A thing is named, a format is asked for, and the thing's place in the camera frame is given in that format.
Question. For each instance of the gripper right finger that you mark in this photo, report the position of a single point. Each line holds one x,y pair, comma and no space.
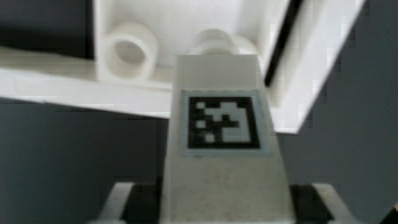
318,205

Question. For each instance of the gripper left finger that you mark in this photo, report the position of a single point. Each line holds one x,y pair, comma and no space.
132,204

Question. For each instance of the white chair leg block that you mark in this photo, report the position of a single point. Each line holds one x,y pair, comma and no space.
224,177

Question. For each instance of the white chair seat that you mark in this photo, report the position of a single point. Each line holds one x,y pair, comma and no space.
148,30

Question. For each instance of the white U-shaped fence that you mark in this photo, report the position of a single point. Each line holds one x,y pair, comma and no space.
53,79

